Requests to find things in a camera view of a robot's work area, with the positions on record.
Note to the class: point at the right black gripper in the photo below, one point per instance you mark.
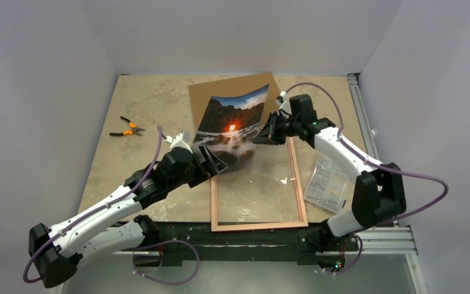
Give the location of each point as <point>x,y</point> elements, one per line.
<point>279,127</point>

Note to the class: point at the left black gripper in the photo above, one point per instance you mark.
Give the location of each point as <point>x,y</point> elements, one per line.
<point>203,173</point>

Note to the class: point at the sunset landscape photo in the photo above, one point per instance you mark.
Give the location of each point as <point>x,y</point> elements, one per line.
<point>229,125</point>

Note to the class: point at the pink picture frame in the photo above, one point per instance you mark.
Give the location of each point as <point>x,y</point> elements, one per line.
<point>266,195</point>

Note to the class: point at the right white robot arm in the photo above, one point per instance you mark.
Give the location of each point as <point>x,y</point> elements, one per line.
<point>378,189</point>

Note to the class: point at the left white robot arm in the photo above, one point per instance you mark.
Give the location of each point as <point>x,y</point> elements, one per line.
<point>115,223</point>

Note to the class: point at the brown backing board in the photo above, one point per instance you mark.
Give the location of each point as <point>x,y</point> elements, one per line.
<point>200,93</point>

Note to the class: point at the clear plastic screw box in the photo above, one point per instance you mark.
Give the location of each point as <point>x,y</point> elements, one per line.
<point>328,186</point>

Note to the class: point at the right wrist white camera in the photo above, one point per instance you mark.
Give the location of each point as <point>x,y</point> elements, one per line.
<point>282,101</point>

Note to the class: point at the wrist white camera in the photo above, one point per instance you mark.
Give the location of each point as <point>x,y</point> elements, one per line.
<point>181,140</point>
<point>282,101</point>

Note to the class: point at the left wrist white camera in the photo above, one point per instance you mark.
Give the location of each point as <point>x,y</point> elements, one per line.
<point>181,140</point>

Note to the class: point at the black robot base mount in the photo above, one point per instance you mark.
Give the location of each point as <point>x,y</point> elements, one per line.
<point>177,242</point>

